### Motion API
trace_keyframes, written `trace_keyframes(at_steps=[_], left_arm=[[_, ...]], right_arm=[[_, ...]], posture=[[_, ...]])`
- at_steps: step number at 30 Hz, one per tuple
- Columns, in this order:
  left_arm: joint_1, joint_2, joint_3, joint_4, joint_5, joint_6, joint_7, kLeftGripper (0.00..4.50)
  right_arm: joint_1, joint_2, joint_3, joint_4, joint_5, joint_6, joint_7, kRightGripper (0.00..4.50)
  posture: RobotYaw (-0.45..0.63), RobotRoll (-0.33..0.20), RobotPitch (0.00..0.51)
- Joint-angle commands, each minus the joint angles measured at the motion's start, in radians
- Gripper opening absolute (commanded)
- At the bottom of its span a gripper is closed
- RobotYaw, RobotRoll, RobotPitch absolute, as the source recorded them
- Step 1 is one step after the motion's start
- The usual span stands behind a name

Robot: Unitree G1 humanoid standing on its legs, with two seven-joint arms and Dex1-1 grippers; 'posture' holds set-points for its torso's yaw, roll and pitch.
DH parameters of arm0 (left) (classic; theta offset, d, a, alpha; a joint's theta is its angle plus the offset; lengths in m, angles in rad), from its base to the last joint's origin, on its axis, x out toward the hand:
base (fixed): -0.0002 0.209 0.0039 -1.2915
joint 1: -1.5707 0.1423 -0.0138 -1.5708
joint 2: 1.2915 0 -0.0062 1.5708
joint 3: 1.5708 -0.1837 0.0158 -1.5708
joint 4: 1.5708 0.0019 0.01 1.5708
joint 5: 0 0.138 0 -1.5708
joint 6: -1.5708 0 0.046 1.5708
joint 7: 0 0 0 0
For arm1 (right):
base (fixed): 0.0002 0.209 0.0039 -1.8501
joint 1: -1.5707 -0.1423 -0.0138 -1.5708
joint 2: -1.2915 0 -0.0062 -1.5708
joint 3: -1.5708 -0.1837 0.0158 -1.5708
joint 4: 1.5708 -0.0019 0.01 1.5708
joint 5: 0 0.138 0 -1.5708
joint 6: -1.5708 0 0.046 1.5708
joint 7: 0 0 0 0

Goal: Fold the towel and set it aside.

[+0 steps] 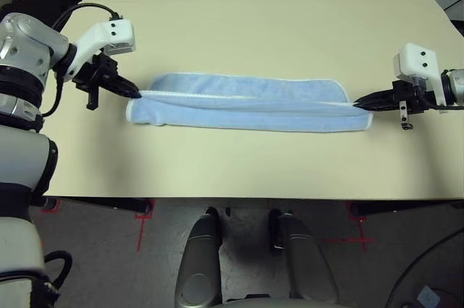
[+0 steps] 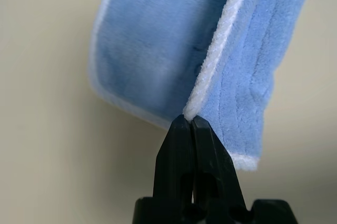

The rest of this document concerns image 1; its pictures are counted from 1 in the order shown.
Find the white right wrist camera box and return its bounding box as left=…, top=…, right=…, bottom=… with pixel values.
left=392, top=42, right=450, bottom=115

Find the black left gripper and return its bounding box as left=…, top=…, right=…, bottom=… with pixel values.
left=74, top=53, right=143, bottom=110

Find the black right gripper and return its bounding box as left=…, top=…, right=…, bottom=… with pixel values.
left=353, top=80, right=429, bottom=131

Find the black foam floor mat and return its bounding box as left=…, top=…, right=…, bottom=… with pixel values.
left=0, top=0, right=70, bottom=30

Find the grey robot waist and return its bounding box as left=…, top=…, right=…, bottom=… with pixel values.
left=220, top=293, right=294, bottom=308

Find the dark cabinet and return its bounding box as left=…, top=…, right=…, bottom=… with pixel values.
left=449, top=17, right=464, bottom=38

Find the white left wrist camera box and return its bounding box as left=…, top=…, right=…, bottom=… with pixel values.
left=67, top=20, right=137, bottom=83

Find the blue paper label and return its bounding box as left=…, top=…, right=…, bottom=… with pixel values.
left=416, top=286, right=442, bottom=306

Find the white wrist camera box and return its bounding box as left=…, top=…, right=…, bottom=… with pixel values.
left=67, top=20, right=137, bottom=83
left=392, top=42, right=450, bottom=115

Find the light blue terry towel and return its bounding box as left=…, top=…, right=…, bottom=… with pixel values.
left=125, top=72, right=374, bottom=135

